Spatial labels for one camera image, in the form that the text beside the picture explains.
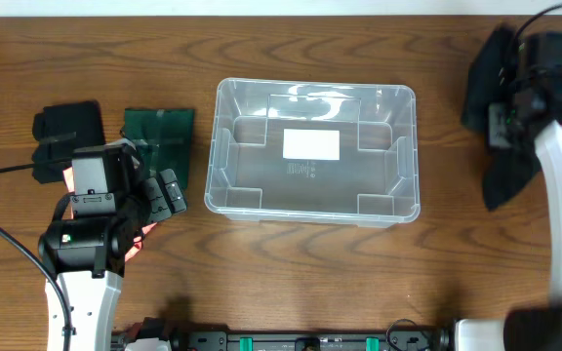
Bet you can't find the black garment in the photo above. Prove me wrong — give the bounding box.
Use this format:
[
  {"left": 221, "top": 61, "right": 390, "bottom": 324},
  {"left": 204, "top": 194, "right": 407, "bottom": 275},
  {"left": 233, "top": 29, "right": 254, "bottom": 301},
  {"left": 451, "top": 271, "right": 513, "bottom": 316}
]
[{"left": 461, "top": 25, "right": 541, "bottom": 211}]

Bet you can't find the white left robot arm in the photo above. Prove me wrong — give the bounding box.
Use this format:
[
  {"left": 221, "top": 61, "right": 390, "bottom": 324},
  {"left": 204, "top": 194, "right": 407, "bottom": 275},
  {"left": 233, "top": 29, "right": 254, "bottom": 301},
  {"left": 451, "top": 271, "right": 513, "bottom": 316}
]
[{"left": 38, "top": 144, "right": 151, "bottom": 350}]

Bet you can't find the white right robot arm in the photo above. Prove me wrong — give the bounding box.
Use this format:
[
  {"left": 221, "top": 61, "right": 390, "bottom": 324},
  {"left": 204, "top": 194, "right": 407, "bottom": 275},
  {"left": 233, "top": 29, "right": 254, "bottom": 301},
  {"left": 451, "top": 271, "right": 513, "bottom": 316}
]
[{"left": 204, "top": 62, "right": 562, "bottom": 305}]

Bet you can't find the dark green folded cloth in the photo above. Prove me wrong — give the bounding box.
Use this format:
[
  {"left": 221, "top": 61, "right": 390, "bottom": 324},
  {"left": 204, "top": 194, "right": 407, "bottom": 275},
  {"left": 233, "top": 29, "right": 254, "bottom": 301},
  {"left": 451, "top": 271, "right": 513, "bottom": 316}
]
[{"left": 121, "top": 108, "right": 195, "bottom": 189}]

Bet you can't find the pink printed t-shirt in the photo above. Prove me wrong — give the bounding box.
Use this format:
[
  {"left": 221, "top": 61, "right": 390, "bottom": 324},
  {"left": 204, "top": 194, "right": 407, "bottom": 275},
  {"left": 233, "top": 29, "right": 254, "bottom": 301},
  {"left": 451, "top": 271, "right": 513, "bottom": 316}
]
[{"left": 62, "top": 167, "right": 156, "bottom": 261}]

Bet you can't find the black folded cloth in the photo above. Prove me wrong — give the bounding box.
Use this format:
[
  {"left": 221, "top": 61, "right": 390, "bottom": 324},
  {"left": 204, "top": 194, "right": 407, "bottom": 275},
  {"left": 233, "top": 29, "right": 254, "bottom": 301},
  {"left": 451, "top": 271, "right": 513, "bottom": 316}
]
[{"left": 32, "top": 100, "right": 105, "bottom": 164}]

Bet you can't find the clear plastic storage bin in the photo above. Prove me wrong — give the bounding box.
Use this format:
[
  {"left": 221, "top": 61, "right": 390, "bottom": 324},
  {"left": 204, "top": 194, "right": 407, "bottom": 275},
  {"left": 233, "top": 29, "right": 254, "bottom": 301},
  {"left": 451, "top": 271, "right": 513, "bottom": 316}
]
[{"left": 204, "top": 78, "right": 421, "bottom": 228}]

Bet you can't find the white label in bin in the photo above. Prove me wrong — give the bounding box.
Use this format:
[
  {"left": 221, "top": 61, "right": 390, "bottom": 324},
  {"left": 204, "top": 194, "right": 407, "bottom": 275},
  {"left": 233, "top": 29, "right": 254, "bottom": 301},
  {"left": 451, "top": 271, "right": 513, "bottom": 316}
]
[{"left": 282, "top": 129, "right": 341, "bottom": 161}]

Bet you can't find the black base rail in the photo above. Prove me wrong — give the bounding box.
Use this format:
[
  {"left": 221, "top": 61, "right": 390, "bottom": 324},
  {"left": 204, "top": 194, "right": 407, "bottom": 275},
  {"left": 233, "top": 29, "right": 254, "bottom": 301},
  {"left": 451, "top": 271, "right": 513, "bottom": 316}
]
[{"left": 109, "top": 318, "right": 455, "bottom": 351}]

